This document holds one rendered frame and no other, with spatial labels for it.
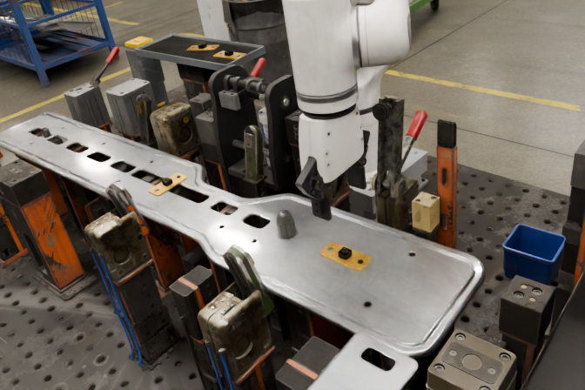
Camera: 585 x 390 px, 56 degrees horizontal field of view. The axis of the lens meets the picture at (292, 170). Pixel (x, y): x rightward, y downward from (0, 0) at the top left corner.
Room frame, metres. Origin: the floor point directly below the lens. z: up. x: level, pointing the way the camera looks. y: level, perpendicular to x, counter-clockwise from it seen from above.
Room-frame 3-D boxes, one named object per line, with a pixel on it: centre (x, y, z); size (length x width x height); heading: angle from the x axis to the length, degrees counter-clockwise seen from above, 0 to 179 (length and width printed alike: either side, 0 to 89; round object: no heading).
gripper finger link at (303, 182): (0.66, -0.03, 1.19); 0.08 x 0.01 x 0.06; 136
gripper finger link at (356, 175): (0.74, -0.11, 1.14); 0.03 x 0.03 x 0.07; 46
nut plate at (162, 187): (1.02, 0.27, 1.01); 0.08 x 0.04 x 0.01; 135
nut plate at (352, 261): (0.70, -0.06, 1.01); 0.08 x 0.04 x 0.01; 45
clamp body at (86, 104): (1.56, 0.57, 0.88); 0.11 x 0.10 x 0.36; 135
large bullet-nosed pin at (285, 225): (0.79, 0.03, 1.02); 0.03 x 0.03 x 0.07
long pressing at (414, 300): (1.03, 0.29, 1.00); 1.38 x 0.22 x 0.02; 45
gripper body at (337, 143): (0.70, -0.06, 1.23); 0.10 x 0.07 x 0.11; 136
